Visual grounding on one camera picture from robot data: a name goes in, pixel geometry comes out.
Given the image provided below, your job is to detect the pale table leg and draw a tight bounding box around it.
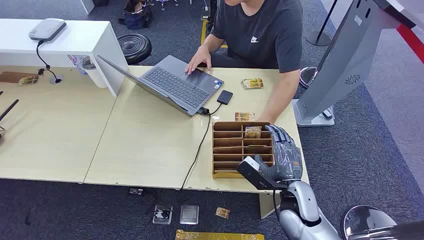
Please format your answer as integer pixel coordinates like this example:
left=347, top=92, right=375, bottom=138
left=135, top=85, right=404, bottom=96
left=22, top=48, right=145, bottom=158
left=258, top=192, right=282, bottom=220

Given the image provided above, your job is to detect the grey laptop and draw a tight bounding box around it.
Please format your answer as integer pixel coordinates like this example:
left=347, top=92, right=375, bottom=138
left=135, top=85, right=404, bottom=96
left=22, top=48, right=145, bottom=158
left=96, top=54, right=225, bottom=117

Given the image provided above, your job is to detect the colourful plastic bag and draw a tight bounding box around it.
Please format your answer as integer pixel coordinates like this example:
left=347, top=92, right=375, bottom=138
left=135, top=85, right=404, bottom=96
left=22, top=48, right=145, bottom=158
left=67, top=54, right=88, bottom=76

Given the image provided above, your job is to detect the brown board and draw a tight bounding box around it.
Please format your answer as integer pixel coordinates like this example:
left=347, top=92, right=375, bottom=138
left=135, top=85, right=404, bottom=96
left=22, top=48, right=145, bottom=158
left=0, top=71, right=38, bottom=84

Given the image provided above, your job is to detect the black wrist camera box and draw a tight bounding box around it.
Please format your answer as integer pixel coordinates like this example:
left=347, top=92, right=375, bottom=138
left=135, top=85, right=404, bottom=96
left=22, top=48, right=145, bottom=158
left=236, top=156, right=289, bottom=192

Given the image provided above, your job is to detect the person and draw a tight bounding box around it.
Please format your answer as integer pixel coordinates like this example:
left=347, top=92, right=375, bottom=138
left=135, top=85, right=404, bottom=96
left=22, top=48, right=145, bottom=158
left=184, top=0, right=304, bottom=125

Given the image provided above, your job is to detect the silver floor plate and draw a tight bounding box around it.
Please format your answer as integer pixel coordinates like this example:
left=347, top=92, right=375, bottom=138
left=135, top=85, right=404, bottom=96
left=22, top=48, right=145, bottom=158
left=179, top=204, right=200, bottom=226

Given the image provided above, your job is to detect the black round stool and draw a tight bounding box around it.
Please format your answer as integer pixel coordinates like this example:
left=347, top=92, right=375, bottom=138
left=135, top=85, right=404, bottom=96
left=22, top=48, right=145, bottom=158
left=116, top=33, right=153, bottom=66

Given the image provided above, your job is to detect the chrome stool base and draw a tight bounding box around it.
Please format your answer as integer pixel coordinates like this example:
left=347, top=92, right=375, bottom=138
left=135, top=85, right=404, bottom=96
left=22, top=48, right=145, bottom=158
left=343, top=204, right=424, bottom=240

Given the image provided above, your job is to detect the stack of gold cards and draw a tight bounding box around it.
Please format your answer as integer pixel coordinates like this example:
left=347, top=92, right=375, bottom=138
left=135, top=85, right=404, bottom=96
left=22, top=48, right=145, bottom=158
left=240, top=78, right=265, bottom=91
left=17, top=74, right=40, bottom=87

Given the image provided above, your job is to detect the black laptop cable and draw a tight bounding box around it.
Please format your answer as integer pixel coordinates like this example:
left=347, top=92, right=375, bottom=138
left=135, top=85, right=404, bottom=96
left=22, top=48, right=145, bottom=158
left=180, top=102, right=223, bottom=191

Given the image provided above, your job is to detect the person's right hand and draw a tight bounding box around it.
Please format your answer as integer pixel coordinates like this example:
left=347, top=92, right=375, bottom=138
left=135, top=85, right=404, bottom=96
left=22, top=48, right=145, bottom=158
left=184, top=46, right=213, bottom=75

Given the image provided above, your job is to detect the yellow tape strip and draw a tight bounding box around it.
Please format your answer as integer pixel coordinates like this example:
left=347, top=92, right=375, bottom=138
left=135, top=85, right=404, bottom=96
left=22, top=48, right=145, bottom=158
left=175, top=229, right=266, bottom=240

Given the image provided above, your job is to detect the grey kiosk stand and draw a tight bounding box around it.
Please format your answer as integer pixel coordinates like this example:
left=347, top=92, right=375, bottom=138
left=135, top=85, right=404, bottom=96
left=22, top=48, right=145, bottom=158
left=292, top=0, right=417, bottom=128

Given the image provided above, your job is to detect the black stanchion post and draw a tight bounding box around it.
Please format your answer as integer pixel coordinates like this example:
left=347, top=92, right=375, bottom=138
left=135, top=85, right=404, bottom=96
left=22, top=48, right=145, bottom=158
left=305, top=0, right=339, bottom=47

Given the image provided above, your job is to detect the grey flat device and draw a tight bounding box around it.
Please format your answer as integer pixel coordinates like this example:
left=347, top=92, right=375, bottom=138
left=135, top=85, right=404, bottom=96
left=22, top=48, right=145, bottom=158
left=28, top=18, right=67, bottom=43

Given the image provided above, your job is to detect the chrome round base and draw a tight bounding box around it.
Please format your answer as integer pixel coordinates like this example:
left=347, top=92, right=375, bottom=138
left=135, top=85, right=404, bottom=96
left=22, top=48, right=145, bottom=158
left=299, top=66, right=319, bottom=89

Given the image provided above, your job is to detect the dark bag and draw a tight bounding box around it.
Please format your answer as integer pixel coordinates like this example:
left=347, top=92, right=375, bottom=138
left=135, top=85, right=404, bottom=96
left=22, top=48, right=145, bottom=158
left=118, top=0, right=154, bottom=30

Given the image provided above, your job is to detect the white lidded cup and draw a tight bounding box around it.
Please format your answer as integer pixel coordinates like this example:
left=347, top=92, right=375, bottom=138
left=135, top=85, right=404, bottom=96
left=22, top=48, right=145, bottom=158
left=81, top=56, right=108, bottom=89

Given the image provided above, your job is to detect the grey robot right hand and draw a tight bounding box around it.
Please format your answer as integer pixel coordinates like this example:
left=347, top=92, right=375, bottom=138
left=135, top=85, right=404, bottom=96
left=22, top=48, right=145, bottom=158
left=253, top=124, right=304, bottom=183

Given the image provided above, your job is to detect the wooden card organizer box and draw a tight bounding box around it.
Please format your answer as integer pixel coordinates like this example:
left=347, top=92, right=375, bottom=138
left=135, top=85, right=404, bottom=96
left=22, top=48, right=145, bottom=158
left=211, top=121, right=276, bottom=180

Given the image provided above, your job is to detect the black device cable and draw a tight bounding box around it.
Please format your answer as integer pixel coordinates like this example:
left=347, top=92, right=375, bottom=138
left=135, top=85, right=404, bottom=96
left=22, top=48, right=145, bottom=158
left=35, top=40, right=63, bottom=84

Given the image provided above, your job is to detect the floor power socket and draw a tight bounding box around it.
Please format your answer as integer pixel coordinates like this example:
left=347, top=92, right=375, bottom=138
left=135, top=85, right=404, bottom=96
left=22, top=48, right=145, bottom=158
left=152, top=204, right=174, bottom=226

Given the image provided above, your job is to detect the gold hotel card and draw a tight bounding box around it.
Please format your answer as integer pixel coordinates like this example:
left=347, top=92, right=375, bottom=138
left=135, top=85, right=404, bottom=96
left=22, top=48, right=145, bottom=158
left=244, top=126, right=263, bottom=139

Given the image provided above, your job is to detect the white desk shelf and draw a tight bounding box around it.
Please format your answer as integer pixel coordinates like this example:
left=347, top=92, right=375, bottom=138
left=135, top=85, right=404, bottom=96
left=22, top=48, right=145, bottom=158
left=0, top=18, right=129, bottom=98

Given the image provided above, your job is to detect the black rod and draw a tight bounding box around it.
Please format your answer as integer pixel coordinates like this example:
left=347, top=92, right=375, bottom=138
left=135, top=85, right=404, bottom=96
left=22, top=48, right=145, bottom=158
left=0, top=98, right=20, bottom=123

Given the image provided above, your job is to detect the black external drive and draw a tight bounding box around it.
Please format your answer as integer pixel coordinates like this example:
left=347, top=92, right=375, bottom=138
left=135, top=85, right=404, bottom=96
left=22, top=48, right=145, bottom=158
left=216, top=89, right=234, bottom=106

